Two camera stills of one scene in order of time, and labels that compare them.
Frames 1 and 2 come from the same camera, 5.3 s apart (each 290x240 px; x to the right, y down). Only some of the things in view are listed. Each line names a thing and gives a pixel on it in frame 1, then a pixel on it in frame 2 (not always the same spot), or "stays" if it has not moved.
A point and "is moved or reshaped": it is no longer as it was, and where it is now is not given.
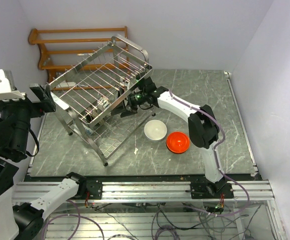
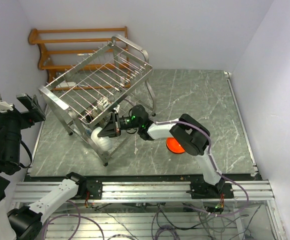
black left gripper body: [46, 104] → [34, 114]
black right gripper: [131, 106] → [113, 129]
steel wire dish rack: [90, 97] stays
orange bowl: [178, 142] stays
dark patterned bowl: [92, 114] stays
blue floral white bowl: [88, 131] stays
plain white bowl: [155, 130] is moved or reshaped
